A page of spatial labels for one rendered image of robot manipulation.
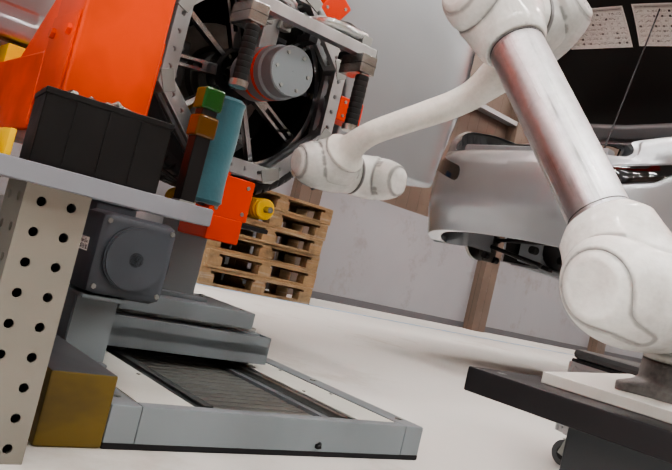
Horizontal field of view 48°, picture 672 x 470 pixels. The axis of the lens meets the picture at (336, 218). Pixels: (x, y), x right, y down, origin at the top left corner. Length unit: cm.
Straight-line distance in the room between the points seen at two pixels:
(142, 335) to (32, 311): 75
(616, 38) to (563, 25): 366
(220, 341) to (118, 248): 54
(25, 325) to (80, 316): 46
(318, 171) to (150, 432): 67
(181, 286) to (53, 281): 92
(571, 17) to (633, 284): 64
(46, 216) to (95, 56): 35
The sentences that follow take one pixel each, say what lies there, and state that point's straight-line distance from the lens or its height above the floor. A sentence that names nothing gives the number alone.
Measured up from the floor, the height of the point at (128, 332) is 13.
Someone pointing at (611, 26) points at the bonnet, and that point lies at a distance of 517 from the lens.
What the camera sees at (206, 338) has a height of 14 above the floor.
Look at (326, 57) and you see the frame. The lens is 222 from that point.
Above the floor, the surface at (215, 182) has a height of 53.
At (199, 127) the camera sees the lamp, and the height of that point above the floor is 58.
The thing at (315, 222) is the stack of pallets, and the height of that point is 76.
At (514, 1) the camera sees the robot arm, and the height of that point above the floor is 93.
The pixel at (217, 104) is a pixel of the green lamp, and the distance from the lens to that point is 135.
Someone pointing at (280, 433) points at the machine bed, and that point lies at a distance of 161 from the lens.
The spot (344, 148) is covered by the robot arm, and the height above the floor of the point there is 67.
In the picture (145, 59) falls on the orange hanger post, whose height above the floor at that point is 70.
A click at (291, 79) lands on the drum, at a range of 190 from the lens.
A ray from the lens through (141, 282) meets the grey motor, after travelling 165.
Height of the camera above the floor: 41
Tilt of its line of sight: 4 degrees up
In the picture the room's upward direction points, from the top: 14 degrees clockwise
